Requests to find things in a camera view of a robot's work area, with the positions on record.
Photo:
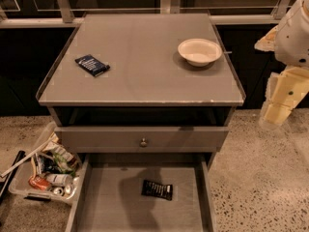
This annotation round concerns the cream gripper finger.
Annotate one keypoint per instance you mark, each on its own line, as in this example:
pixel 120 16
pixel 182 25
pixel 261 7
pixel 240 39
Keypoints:
pixel 266 43
pixel 284 92

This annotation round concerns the black rxbar chocolate wrapper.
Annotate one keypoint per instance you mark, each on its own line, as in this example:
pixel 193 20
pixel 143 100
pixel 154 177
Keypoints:
pixel 157 190

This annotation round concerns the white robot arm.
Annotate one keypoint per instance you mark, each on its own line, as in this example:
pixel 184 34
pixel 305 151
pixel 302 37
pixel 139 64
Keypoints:
pixel 289 40

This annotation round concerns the closed grey top drawer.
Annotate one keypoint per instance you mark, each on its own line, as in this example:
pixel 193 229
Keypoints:
pixel 86 139

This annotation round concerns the round metal drawer knob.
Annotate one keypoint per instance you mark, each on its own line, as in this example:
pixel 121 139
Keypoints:
pixel 143 142

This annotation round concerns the grey drawer cabinet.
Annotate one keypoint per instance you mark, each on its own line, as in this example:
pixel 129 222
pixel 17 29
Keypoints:
pixel 149 84

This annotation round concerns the open grey middle drawer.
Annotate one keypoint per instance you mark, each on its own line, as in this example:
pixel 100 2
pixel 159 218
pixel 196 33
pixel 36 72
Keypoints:
pixel 109 196

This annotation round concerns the white paper bowl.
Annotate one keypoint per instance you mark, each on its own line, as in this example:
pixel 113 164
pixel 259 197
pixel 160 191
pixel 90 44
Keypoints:
pixel 199 52

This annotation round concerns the green white snack bag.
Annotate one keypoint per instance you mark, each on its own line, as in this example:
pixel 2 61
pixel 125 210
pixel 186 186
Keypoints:
pixel 65 162

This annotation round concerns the white cylindrical can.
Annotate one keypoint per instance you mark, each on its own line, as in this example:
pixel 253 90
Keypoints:
pixel 59 180

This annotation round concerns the dark snack packet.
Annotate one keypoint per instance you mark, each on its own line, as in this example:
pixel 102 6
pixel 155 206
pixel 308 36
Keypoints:
pixel 46 165

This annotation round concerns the clear plastic bin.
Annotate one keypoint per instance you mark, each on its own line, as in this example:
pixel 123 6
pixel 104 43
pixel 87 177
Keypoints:
pixel 20 185

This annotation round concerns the orange snack packet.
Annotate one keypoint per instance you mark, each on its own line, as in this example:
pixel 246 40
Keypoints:
pixel 37 182

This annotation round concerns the black flat object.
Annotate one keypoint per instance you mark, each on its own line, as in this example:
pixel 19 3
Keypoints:
pixel 4 183

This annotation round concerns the metal railing frame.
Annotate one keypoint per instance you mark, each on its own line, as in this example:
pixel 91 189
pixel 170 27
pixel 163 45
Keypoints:
pixel 69 13

